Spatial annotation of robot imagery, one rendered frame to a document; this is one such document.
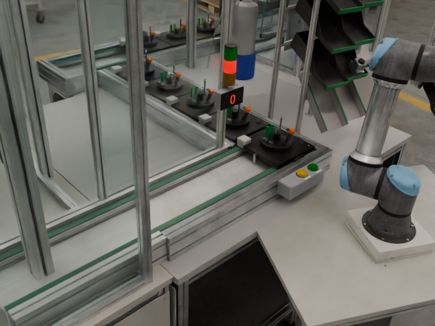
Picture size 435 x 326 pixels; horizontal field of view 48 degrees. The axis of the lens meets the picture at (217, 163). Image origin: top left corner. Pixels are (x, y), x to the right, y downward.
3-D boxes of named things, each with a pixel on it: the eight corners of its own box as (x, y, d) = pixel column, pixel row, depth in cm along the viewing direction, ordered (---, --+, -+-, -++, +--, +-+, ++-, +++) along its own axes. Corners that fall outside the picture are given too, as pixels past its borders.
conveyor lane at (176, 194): (311, 167, 218) (314, 147, 213) (158, 251, 169) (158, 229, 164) (264, 141, 236) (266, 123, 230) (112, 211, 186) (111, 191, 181)
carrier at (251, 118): (270, 127, 229) (273, 103, 222) (234, 143, 215) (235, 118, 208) (234, 108, 243) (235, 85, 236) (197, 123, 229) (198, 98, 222)
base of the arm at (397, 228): (419, 236, 174) (426, 214, 169) (382, 242, 170) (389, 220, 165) (394, 209, 186) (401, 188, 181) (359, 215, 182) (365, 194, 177)
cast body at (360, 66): (361, 76, 222) (369, 65, 216) (353, 77, 220) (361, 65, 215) (353, 63, 226) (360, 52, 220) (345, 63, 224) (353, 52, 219)
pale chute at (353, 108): (360, 117, 233) (367, 114, 229) (340, 123, 227) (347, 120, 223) (338, 63, 236) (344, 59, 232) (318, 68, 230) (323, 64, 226)
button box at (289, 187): (322, 181, 203) (325, 168, 199) (289, 200, 190) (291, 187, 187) (309, 173, 207) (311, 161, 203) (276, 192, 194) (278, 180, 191)
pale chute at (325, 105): (342, 127, 224) (348, 123, 220) (320, 133, 218) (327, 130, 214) (319, 70, 227) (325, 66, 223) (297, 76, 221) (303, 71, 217)
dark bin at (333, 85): (347, 85, 215) (355, 73, 209) (324, 90, 208) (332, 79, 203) (311, 41, 226) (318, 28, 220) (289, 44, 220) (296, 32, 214)
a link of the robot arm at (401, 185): (410, 219, 166) (421, 187, 159) (370, 206, 171) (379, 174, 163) (415, 200, 175) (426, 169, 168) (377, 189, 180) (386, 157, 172)
